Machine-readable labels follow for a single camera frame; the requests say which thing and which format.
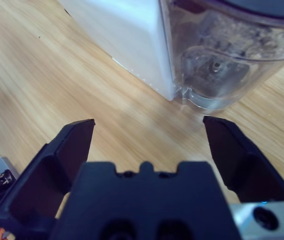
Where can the white capsule coffee machine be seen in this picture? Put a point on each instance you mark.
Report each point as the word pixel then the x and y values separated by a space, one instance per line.
pixel 126 37

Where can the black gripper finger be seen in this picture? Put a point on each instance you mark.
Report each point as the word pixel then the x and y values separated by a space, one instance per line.
pixel 236 155
pixel 64 155

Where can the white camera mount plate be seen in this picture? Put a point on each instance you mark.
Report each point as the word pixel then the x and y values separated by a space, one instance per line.
pixel 3 167

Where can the clear water tank dark lid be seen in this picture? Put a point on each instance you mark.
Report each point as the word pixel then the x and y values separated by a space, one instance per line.
pixel 219 50

